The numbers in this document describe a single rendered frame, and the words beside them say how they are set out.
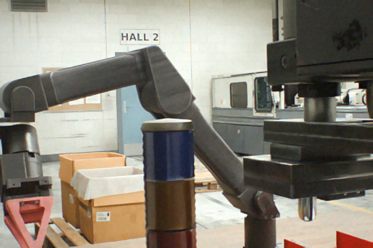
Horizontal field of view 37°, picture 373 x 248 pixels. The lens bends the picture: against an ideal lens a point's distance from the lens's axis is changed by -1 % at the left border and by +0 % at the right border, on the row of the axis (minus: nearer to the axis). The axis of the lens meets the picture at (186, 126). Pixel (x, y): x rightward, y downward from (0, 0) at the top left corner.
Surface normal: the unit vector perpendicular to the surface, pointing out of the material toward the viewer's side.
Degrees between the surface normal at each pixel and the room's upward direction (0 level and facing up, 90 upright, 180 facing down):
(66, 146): 90
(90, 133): 90
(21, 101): 90
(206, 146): 92
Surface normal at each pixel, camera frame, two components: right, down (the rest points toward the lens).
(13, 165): 0.31, -0.51
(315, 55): -0.91, 0.04
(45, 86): 0.43, -0.02
